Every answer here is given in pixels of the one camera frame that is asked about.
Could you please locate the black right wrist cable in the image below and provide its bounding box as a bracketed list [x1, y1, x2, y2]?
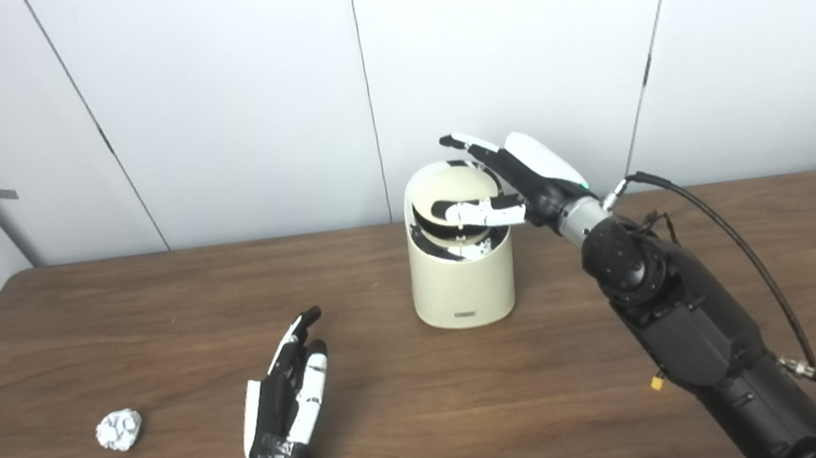
[599, 151, 816, 447]

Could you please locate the cream-colored bin body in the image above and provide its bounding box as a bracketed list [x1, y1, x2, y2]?
[398, 155, 521, 334]

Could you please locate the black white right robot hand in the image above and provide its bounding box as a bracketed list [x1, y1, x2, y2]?
[436, 118, 602, 245]

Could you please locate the white paper ball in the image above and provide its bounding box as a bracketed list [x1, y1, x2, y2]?
[93, 407, 147, 455]

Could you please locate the cream round bin lid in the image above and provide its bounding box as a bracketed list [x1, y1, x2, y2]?
[408, 159, 508, 250]

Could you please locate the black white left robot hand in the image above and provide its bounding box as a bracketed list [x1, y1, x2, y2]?
[228, 305, 341, 458]

